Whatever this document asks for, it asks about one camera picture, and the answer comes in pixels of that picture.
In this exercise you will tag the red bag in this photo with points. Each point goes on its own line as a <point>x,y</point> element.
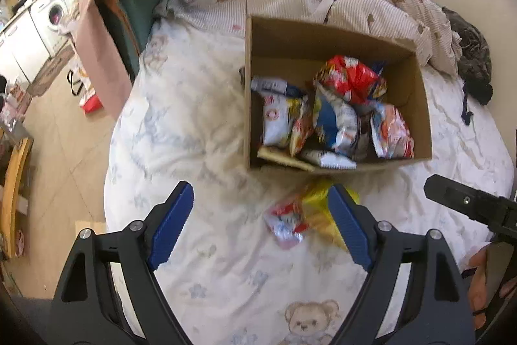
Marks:
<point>91,104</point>

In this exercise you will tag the grey floor mat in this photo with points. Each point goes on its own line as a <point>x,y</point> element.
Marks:
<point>50,70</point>

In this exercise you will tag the pink white snack packet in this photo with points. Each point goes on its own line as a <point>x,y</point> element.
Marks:
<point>276,120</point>

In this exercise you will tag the dark green bag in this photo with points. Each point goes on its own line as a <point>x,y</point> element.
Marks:
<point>129,17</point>

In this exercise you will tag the red white silver snack packet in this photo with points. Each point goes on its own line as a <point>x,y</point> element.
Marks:
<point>284,221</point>

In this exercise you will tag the pink cloth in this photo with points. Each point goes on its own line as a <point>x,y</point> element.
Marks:
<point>97,46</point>

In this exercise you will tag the white flat snack packet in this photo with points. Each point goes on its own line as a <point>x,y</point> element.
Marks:
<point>329,160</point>

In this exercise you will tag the white washing machine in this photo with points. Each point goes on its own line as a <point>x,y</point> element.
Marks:
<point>52,17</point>

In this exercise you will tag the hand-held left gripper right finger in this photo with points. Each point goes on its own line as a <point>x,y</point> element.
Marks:
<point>349,225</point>

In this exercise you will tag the red cartoon face snack packet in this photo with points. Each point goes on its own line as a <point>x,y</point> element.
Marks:
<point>349,80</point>

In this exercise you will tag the white cabinet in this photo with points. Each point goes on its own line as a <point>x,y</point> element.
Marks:
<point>20,50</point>

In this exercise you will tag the dark patterned clothing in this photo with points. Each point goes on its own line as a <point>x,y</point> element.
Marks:
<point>472,54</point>

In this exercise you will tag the blue yellow snack packet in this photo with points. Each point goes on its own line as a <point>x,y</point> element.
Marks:
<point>335,122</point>

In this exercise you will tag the white blue snack packet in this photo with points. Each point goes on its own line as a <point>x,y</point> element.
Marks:
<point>272,84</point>

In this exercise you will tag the brown cardboard box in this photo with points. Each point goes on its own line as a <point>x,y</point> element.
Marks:
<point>291,42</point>

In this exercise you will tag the wooden chair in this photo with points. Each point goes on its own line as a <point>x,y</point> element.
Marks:
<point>14,191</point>

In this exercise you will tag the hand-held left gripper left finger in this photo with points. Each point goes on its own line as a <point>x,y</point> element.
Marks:
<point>171,225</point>

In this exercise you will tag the yellow red snack packet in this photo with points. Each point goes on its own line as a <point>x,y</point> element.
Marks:
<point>301,128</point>

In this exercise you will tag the white printed quilt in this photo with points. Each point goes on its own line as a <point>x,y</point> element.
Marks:
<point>194,114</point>

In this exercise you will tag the person's right hand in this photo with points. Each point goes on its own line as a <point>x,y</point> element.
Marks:
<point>478,280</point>

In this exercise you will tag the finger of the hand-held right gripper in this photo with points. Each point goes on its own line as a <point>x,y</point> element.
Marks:
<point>464,201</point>

